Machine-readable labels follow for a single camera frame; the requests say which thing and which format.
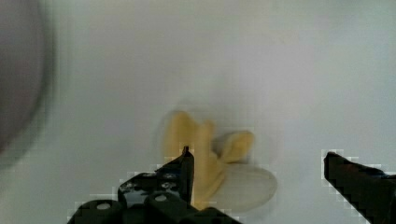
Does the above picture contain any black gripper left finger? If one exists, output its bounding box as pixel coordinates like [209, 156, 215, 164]
[67, 147, 242, 224]

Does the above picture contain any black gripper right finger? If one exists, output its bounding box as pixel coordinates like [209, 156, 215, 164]
[323, 152, 396, 224]

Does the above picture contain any peeled toy banana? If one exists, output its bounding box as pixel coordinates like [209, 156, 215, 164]
[163, 111, 277, 212]

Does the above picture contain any grey round plate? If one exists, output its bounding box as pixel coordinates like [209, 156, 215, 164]
[0, 0, 53, 154]

